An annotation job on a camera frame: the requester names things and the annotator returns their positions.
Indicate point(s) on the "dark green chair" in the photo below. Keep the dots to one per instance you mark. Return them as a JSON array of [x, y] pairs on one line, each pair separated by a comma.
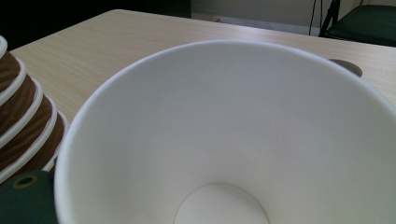
[[365, 25]]

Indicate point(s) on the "brown paper cup white inside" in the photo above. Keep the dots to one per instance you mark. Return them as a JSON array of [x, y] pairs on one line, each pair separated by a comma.
[[224, 124]]

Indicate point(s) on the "black stand leg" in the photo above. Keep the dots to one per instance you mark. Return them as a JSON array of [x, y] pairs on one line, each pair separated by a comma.
[[330, 15]]

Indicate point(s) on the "stack of brown paper cups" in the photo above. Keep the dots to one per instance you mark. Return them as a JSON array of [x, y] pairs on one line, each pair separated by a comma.
[[25, 118]]

